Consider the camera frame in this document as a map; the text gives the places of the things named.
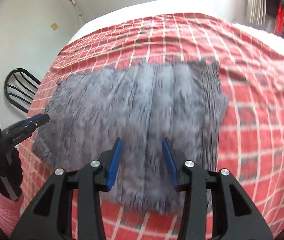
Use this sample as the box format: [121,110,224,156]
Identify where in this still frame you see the black metal chair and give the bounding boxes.
[4,68,41,114]

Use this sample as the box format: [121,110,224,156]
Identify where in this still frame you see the red hanging bag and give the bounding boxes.
[274,2,284,36]

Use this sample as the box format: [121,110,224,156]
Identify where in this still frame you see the pink sleeve left forearm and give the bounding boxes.
[0,193,24,237]

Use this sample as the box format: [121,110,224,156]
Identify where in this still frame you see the grey quilted floral jacket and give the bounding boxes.
[33,60,229,214]

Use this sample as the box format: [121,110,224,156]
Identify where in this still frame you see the red plaid bed blanket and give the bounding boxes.
[29,13,284,235]

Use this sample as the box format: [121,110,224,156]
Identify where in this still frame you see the yellow wall switch plate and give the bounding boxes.
[51,22,58,30]

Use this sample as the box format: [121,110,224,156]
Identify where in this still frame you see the white striped curtain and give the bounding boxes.
[246,0,266,26]

